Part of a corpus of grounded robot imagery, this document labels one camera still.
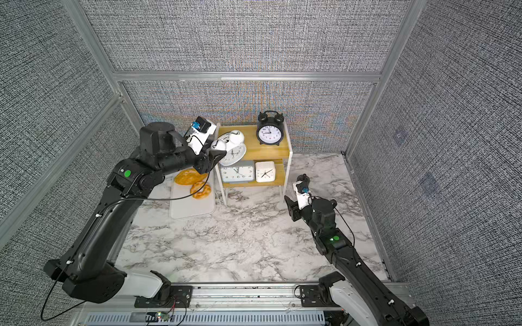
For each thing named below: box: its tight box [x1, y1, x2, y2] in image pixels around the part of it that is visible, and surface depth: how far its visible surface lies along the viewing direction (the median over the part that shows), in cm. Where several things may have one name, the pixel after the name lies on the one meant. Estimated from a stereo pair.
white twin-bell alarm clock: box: [210, 129, 247, 167], surface depth 62 cm
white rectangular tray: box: [169, 169, 216, 220], surface depth 99 cm
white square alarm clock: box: [254, 160, 276, 183], surface depth 87 cm
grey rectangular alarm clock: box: [218, 160, 255, 183], surface depth 86 cm
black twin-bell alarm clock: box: [256, 110, 285, 147], surface depth 75 cm
